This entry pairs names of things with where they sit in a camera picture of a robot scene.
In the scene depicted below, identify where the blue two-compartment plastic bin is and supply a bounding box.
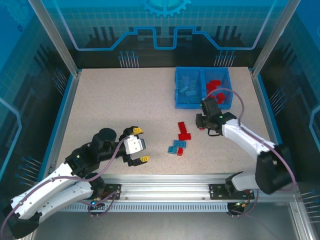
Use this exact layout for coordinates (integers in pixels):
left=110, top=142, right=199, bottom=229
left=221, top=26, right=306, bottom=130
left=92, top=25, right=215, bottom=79
left=174, top=66, right=234, bottom=110

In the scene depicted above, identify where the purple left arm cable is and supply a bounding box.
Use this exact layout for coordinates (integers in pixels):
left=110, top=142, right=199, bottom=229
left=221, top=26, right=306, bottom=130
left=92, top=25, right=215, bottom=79
left=0, top=136, right=131, bottom=238

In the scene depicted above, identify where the small circuit board with LEDs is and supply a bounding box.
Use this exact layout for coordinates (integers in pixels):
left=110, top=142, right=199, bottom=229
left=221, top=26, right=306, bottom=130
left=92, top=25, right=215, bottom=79
left=90, top=197, right=105, bottom=210
left=233, top=199, right=251, bottom=210

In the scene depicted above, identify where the aluminium table side rail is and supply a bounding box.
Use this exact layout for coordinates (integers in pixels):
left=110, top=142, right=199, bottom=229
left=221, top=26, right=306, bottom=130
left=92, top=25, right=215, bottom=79
left=37, top=71, right=82, bottom=183
left=251, top=69, right=296, bottom=182

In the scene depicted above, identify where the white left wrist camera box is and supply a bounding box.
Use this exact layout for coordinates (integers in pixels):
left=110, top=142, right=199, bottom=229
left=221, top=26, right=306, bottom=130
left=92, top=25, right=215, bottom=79
left=124, top=135, right=143, bottom=155

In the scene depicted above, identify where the slotted grey cable duct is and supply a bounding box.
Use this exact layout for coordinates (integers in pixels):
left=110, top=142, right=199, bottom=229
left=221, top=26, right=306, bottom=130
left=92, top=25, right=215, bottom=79
left=59, top=202, right=295, bottom=214

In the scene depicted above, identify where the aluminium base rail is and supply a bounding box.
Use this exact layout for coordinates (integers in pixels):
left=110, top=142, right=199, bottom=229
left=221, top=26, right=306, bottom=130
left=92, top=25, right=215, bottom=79
left=32, top=173, right=300, bottom=203

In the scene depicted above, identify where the blue printed enclosure panel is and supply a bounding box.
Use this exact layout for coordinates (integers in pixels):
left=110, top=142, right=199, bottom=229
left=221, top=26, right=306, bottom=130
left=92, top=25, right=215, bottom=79
left=259, top=0, right=320, bottom=201
left=39, top=0, right=283, bottom=70
left=0, top=0, right=76, bottom=188

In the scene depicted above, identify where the aluminium frame post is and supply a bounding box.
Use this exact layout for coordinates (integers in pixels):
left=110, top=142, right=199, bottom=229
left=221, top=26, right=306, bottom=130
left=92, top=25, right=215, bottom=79
left=251, top=0, right=296, bottom=77
left=27, top=0, right=82, bottom=77

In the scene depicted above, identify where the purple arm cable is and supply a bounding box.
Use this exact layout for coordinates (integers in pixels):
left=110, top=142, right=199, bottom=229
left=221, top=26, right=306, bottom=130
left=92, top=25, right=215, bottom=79
left=206, top=88, right=298, bottom=217
left=0, top=136, right=131, bottom=238

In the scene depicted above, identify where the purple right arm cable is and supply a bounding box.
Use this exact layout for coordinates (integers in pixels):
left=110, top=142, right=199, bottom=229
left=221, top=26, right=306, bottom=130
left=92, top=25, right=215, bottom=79
left=206, top=88, right=298, bottom=217

